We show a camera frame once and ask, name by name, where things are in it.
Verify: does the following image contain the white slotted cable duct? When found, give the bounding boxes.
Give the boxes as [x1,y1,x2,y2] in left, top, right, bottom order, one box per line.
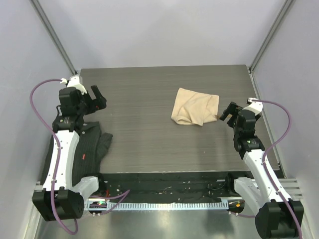
[84,200,229,211]

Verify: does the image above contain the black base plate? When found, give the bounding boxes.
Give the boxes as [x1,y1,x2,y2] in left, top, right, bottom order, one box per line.
[103,171,252,204]

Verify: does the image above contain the left aluminium frame post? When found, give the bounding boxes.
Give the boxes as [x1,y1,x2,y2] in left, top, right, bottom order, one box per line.
[30,0,77,75]

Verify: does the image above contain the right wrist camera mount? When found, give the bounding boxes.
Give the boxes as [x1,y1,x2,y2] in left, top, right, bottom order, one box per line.
[244,98,263,116]

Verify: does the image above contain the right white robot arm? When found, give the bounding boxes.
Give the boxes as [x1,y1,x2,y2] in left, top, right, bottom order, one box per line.
[220,98,304,239]

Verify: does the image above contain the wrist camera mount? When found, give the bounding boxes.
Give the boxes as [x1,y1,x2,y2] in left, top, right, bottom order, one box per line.
[244,98,263,116]
[60,75,87,95]

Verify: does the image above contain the gold fork green handle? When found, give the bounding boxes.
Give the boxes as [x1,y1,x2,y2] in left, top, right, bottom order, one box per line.
[216,114,232,120]

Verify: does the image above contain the dark striped button shirt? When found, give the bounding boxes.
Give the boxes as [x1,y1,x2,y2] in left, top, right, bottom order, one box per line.
[40,120,114,187]

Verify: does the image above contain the aluminium front rail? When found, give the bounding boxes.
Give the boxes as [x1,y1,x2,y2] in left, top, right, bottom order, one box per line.
[249,178,304,200]

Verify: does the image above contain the right aluminium frame post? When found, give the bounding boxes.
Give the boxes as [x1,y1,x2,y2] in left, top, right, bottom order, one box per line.
[248,0,296,73]

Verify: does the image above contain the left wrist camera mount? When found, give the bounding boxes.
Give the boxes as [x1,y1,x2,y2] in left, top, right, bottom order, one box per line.
[60,75,87,95]

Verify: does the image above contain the beige cloth napkin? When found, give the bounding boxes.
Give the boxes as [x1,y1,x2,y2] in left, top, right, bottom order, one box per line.
[171,88,219,126]

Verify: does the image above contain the aluminium frame post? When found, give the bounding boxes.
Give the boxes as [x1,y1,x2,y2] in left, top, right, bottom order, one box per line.
[248,0,296,73]
[30,0,77,75]

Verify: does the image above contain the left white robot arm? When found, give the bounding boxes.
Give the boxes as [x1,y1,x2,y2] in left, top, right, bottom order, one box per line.
[32,85,113,222]

